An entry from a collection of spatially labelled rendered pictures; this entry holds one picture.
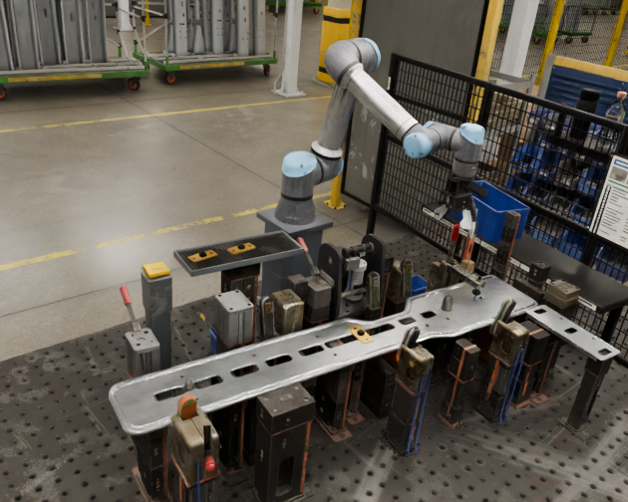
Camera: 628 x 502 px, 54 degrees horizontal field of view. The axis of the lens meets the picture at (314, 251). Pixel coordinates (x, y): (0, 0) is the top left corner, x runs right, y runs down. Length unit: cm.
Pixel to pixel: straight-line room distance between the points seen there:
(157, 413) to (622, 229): 165
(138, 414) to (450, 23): 329
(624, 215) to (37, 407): 200
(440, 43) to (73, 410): 319
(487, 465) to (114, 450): 107
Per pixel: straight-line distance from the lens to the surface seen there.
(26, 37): 827
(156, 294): 177
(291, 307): 176
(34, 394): 211
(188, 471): 142
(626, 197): 235
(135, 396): 158
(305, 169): 213
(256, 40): 985
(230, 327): 169
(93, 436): 193
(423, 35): 435
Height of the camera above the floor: 202
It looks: 27 degrees down
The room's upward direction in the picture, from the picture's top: 6 degrees clockwise
